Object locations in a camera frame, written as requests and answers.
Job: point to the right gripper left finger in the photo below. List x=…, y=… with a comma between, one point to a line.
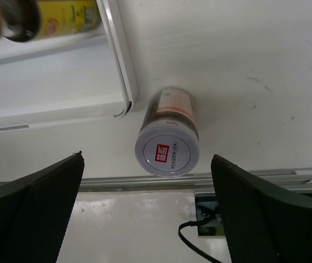
x=35, y=211

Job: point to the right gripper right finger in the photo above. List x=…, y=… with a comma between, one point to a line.
x=263, y=222

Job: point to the short jar red label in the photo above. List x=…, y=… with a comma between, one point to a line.
x=168, y=141

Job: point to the small yellow bottle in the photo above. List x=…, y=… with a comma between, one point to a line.
x=24, y=21

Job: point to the white divided tray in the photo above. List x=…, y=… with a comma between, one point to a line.
x=68, y=79

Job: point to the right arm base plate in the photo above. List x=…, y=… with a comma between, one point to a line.
x=208, y=222

